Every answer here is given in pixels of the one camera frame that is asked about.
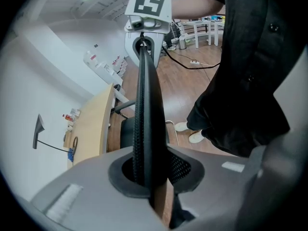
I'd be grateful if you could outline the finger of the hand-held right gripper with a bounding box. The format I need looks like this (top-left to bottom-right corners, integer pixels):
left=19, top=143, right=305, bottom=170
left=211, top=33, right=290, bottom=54
left=124, top=31, right=142, bottom=68
left=143, top=32, right=165, bottom=69

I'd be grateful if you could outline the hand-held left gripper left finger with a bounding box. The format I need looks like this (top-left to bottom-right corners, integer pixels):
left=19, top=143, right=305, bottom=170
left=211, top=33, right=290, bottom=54
left=14, top=146, right=170, bottom=231

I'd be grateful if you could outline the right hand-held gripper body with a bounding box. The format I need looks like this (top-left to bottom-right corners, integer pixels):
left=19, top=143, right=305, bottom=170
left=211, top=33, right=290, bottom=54
left=124, top=0, right=173, bottom=34

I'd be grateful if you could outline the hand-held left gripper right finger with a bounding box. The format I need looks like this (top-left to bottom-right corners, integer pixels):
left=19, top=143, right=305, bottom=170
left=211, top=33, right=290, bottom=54
left=167, top=145, right=252, bottom=231

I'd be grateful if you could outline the person's right forearm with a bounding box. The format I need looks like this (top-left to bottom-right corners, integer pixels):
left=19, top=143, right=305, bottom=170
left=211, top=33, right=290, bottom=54
left=171, top=0, right=226, bottom=20

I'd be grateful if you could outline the row of clear water jugs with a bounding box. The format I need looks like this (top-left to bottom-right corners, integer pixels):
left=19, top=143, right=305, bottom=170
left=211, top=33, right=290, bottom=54
left=111, top=55, right=128, bottom=77

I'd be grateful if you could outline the white water dispenser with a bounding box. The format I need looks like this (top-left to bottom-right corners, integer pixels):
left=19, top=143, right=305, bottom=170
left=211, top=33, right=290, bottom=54
left=83, top=50, right=122, bottom=85

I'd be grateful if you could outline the person's white shoe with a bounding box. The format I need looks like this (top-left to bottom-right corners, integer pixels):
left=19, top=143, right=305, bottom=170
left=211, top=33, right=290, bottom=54
left=188, top=130, right=205, bottom=144
left=174, top=121, right=190, bottom=132

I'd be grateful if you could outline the beige tissue box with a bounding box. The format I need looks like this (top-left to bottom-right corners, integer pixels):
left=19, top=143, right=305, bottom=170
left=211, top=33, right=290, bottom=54
left=63, top=131, right=73, bottom=149

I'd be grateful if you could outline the square wooden desk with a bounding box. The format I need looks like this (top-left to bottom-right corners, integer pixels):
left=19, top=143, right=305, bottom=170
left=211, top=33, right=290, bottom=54
left=63, top=82, right=132, bottom=169

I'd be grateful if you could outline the black desk lamp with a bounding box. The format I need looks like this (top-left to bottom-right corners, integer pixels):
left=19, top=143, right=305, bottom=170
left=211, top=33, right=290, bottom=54
left=32, top=114, right=79, bottom=155

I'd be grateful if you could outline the person's black clothing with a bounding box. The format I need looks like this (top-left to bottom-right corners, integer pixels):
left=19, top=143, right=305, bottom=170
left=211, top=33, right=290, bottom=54
left=186, top=0, right=293, bottom=157

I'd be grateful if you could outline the black floor cable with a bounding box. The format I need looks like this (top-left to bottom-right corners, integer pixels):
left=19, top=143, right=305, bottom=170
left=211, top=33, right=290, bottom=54
left=163, top=46, right=221, bottom=70

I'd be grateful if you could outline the white frame table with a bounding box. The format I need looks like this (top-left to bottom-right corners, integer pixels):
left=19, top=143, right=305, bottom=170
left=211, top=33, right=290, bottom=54
left=213, top=20, right=226, bottom=46
left=180, top=20, right=212, bottom=49

